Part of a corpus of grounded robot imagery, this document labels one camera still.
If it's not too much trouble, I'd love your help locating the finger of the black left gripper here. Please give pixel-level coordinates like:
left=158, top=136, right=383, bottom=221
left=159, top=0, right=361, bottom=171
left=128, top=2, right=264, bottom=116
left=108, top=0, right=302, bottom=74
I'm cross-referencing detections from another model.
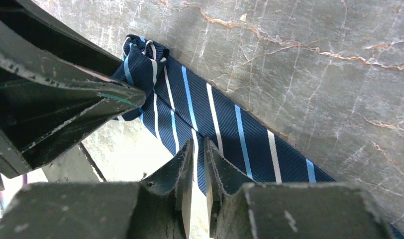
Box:
left=0, top=0, right=120, bottom=76
left=0, top=21, right=146, bottom=178

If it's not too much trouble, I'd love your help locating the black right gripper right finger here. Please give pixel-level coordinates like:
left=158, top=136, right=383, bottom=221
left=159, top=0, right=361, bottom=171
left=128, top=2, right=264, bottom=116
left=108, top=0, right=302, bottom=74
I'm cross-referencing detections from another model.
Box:
left=203, top=138, right=253, bottom=239

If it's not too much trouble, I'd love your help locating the navy striped tie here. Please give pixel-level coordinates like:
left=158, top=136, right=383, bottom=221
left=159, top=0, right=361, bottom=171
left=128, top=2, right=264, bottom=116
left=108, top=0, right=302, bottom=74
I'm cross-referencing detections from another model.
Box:
left=113, top=35, right=403, bottom=239

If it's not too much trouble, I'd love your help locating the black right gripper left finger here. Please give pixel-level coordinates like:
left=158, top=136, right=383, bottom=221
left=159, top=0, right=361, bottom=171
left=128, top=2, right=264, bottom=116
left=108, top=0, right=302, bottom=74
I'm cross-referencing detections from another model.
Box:
left=141, top=139, right=194, bottom=239

